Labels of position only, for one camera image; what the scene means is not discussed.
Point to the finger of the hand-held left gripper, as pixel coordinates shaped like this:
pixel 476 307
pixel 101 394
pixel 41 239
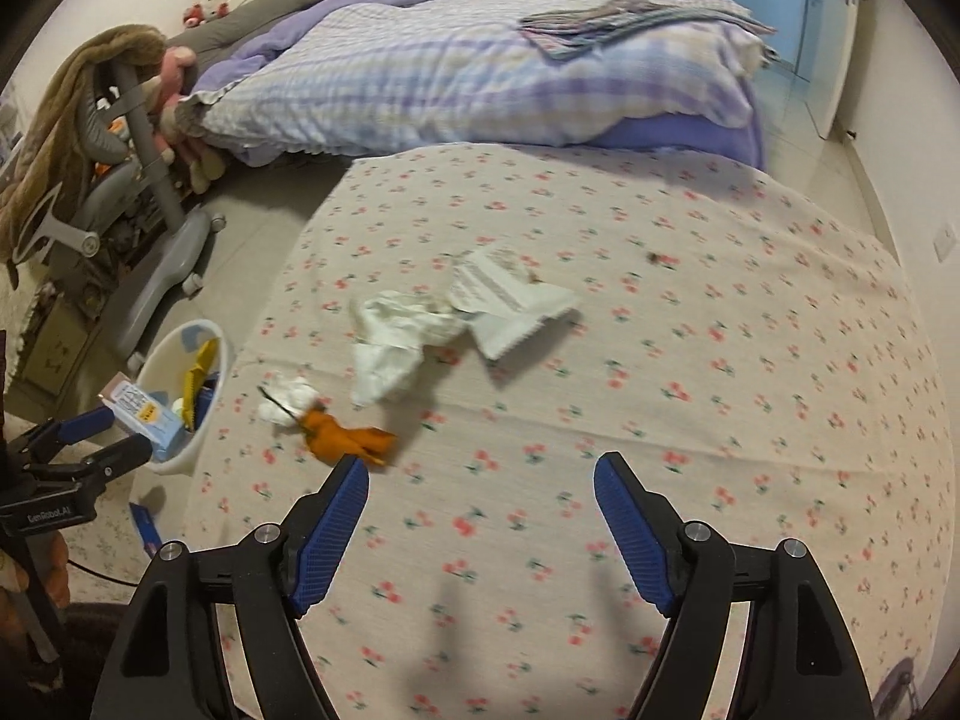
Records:
pixel 112 457
pixel 82 424

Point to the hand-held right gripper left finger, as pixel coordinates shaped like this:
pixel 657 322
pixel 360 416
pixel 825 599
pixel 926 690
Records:
pixel 330 532

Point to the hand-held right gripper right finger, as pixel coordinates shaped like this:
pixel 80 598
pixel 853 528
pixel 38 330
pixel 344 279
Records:
pixel 637 540

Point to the light blue milk carton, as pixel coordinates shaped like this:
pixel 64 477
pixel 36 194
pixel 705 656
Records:
pixel 142 412

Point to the white plastic bin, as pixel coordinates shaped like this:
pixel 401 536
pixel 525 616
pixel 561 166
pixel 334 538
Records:
pixel 169 360

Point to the yellow snack wrapper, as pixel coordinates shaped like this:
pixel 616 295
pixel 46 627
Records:
pixel 201 367

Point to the torn white foil wrapper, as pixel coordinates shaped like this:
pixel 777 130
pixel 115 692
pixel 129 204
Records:
pixel 510 307

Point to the person's left hand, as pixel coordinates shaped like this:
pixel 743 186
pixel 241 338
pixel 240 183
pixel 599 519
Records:
pixel 58 574

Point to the beige storage box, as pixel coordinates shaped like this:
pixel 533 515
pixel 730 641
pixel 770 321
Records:
pixel 56 349

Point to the small crumpled white tissue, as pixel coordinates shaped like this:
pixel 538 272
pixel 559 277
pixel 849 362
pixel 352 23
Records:
pixel 292 394

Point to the person's dark clothing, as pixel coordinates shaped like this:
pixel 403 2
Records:
pixel 82 660

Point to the large crumpled white tissue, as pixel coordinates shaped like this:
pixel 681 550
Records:
pixel 390 345

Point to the cherry print tablecloth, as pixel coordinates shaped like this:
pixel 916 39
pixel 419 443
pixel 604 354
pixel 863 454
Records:
pixel 675 315

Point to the beige plush toy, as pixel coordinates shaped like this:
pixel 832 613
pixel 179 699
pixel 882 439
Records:
pixel 204 169

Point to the brown fleece blanket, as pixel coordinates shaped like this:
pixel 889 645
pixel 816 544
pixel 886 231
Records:
pixel 67 112

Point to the purple bed sheet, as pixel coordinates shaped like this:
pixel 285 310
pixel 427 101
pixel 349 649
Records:
pixel 675 136

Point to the pink and white plush toy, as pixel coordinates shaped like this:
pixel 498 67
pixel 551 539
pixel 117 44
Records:
pixel 206 11

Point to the grey bed bolster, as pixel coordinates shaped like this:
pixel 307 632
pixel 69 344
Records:
pixel 300 0

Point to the purple plaid blanket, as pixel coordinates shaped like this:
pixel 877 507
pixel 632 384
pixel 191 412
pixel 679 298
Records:
pixel 450 67

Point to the folded striped cloth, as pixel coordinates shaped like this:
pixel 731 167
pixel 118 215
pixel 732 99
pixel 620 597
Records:
pixel 615 22

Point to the white wardrobe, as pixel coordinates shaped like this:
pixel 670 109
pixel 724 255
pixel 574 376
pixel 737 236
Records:
pixel 840 37

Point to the blue door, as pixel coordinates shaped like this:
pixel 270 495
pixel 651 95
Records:
pixel 757 7

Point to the white wall socket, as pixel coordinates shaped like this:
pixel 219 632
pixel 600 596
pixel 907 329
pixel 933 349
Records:
pixel 946 244

